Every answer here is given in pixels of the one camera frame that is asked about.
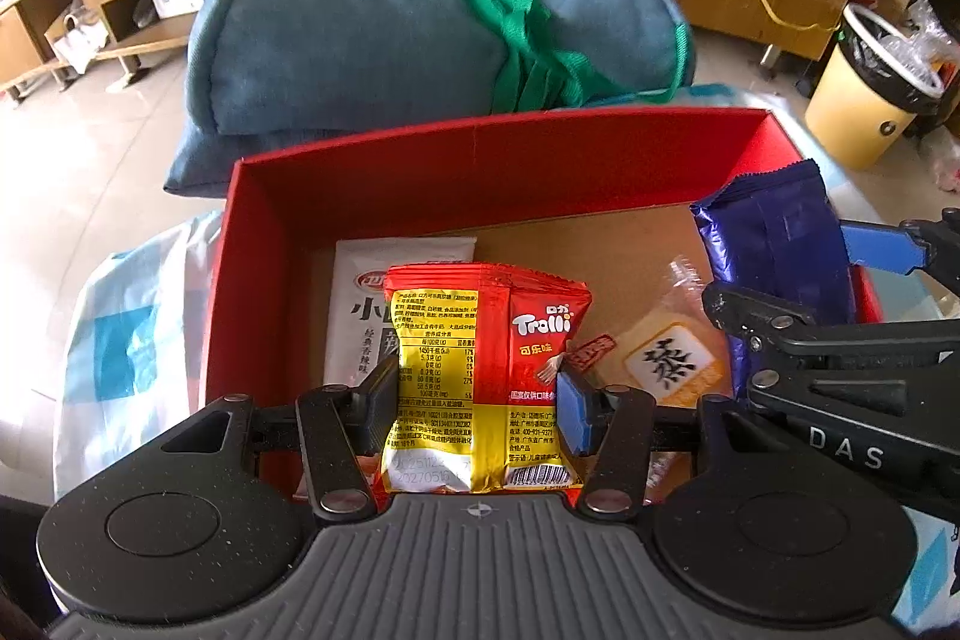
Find red yellow gummy packet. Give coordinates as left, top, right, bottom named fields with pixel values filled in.
left=379, top=261, right=593, bottom=495

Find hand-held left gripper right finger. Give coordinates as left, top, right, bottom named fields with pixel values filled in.
left=559, top=364, right=758, bottom=522

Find green bag strap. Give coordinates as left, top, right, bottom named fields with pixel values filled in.
left=439, top=0, right=691, bottom=109

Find red cardboard box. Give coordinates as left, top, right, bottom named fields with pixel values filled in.
left=202, top=107, right=882, bottom=506

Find white spicy strip packet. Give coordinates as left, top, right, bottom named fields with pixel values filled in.
left=322, top=237, right=479, bottom=498

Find purple foil snack packet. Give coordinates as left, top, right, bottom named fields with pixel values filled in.
left=690, top=158, right=860, bottom=401

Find clear round pastry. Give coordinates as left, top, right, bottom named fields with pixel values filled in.
left=570, top=257, right=736, bottom=506

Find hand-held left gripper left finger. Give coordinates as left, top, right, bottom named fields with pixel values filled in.
left=161, top=355, right=400, bottom=525

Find rolled blue cushion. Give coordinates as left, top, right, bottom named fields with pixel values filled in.
left=163, top=0, right=697, bottom=199

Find white paper bag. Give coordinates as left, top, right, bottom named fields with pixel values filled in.
left=45, top=6, right=110, bottom=75

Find yellow trash bin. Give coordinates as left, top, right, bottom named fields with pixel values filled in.
left=804, top=2, right=950, bottom=170

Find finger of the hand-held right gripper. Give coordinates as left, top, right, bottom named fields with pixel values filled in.
left=703, top=281, right=960, bottom=356
left=838, top=212, right=960, bottom=295

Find white plastic bag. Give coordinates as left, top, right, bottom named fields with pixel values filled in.
left=930, top=137, right=960, bottom=191

